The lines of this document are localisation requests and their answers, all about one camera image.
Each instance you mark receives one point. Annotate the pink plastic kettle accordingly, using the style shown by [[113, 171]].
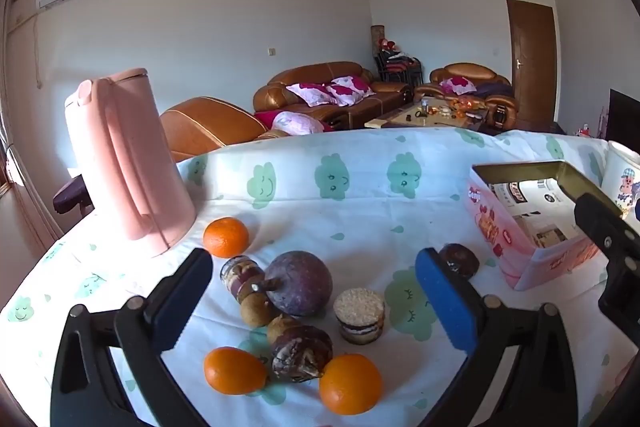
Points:
[[130, 167]]

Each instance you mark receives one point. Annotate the purple blanket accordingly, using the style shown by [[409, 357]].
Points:
[[495, 88]]

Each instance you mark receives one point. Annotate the brown striped snack roll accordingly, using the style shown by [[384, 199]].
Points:
[[240, 274]]

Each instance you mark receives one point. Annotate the brown leather armchair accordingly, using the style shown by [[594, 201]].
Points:
[[470, 71]]

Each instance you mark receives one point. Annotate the chocolate pastry front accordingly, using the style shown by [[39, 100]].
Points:
[[300, 354]]

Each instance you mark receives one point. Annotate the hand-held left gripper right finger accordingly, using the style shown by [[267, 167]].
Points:
[[445, 297]]

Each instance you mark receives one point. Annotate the pink floral cushion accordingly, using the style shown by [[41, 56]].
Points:
[[457, 84], [311, 94], [350, 87]]

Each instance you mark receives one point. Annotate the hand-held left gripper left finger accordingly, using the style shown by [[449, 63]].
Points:
[[175, 312]]

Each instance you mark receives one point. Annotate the dark chocolate cake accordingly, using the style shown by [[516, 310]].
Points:
[[459, 261]]

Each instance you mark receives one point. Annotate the purple stool seat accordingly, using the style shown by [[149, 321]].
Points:
[[72, 197]]

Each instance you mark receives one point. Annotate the brown wooden door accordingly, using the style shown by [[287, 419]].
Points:
[[532, 62]]

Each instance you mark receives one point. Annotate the stacked dark chairs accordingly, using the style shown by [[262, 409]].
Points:
[[397, 66]]

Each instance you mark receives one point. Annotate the black television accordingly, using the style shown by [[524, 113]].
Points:
[[625, 117]]

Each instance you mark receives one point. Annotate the pale pink pillow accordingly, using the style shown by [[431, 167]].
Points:
[[299, 123]]

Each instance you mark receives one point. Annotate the cartoon print paper cup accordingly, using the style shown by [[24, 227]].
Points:
[[620, 172]]

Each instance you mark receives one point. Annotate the cloud print tablecloth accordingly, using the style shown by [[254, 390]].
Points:
[[350, 217]]

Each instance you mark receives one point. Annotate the red blanket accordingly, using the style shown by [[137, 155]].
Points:
[[265, 118]]

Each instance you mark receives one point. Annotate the small mandarin orange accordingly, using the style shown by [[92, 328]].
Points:
[[226, 237]]

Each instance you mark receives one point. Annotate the brown leather three-seat sofa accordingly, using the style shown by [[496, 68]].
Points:
[[300, 77]]

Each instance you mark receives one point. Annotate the purple passion fruit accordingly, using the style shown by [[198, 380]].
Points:
[[300, 284]]

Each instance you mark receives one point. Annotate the tan longan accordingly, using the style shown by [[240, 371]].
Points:
[[255, 313]]

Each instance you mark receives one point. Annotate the small brown longan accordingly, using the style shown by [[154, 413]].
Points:
[[281, 328]]

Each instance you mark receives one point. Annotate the wooden coffee table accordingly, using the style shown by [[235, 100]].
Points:
[[400, 119]]

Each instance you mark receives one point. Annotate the pink tin box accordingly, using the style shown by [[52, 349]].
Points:
[[500, 232]]

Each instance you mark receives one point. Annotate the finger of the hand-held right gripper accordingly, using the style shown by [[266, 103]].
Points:
[[597, 219]]

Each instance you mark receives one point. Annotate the rice cake sandwich cookie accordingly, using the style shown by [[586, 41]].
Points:
[[359, 317]]

